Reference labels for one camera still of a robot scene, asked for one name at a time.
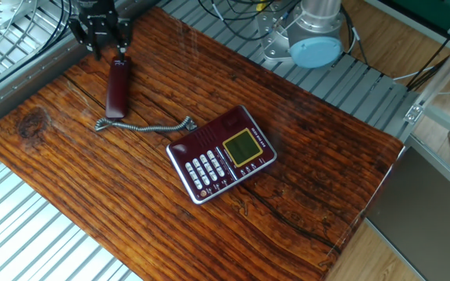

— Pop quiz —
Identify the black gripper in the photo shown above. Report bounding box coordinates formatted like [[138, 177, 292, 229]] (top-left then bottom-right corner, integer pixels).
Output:
[[67, 0, 135, 63]]

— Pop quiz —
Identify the maroon telephone handset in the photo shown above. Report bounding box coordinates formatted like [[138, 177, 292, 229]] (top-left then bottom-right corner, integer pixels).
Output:
[[105, 56, 133, 119]]

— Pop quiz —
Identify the grey telephone cord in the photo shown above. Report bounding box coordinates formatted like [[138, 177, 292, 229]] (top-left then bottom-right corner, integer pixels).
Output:
[[94, 115, 198, 133]]

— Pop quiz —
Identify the maroon telephone base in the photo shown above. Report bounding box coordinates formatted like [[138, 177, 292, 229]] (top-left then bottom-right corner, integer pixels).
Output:
[[165, 104, 278, 205]]

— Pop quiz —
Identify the glossy wood-grain board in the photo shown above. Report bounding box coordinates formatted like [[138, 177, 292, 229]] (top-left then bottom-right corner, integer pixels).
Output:
[[0, 5, 405, 281]]

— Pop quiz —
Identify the grey metal panel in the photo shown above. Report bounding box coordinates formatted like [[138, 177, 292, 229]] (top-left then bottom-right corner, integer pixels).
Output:
[[365, 134, 450, 281]]

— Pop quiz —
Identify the metal wire grid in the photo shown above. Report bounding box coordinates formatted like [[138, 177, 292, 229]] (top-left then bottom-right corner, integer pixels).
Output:
[[0, 23, 70, 89]]

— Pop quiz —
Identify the grey aluminium frame rail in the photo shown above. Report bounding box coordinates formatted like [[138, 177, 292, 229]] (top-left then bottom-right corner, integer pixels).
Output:
[[0, 7, 152, 136]]

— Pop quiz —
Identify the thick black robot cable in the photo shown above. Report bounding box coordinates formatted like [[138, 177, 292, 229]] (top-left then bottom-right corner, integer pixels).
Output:
[[197, 0, 288, 42]]

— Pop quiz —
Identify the black cable with silver plug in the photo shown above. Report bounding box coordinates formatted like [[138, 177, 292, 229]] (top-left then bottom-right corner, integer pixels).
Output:
[[271, 0, 302, 30]]

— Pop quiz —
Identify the thin white cable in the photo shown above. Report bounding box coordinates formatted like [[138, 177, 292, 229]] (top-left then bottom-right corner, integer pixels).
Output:
[[391, 66, 437, 82]]

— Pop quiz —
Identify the silver corner bracket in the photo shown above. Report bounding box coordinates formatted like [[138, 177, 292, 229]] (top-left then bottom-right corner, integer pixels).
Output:
[[403, 103, 425, 125]]

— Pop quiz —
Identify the thin black cable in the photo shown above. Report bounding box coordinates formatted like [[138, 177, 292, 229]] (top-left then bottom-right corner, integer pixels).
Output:
[[406, 54, 450, 91]]

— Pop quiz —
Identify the aluminium frame post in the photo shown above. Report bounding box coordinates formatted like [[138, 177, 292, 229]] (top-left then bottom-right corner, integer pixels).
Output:
[[414, 23, 450, 118]]

